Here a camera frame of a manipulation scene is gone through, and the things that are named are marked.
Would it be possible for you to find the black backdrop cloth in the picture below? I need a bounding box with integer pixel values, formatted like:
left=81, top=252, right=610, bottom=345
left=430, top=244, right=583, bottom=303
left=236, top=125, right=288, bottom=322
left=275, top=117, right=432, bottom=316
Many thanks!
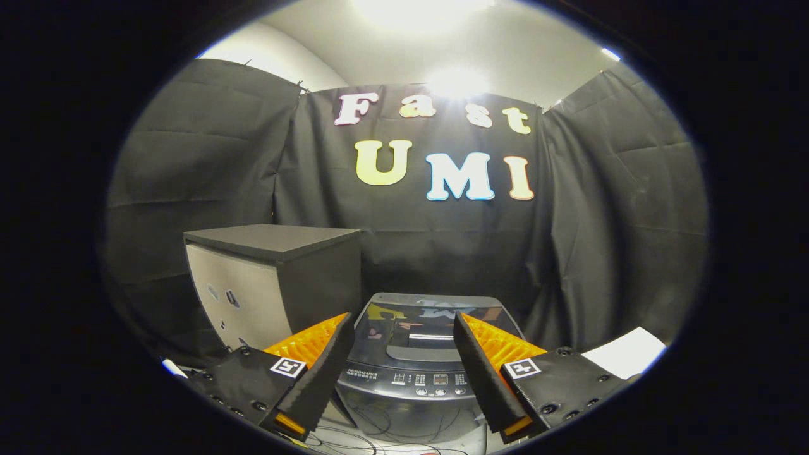
left=101, top=58, right=710, bottom=375

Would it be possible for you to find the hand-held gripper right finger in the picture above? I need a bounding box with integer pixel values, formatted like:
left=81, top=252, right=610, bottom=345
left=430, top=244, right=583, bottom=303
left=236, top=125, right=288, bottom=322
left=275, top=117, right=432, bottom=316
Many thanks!
left=453, top=311, right=640, bottom=444

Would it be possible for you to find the dark washing machine lid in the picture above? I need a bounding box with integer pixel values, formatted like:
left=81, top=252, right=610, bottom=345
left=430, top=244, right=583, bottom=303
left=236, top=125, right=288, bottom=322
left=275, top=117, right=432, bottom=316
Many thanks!
left=346, top=292, right=525, bottom=375

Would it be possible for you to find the grey cabinet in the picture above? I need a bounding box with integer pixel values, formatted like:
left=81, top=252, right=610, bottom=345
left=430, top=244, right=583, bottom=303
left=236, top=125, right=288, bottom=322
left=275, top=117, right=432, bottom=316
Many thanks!
left=183, top=224, right=363, bottom=356

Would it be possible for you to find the white flat panel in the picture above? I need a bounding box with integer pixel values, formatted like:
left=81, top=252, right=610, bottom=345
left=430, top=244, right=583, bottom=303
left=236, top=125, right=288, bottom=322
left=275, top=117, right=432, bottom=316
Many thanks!
left=581, top=327, right=668, bottom=380

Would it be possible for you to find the large ceiling light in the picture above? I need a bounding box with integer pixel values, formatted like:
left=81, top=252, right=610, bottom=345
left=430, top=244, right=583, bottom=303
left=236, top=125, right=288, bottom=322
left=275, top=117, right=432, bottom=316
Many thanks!
left=353, top=0, right=495, bottom=33

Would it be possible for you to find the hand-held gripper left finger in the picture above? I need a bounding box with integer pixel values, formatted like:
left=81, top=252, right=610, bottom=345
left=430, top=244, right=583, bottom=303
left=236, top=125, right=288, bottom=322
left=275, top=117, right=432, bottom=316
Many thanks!
left=190, top=312, right=356, bottom=442

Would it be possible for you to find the grey washing machine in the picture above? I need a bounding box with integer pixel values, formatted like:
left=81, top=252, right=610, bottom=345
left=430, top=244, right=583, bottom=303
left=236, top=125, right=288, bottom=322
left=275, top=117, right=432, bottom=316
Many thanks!
left=334, top=292, right=529, bottom=453

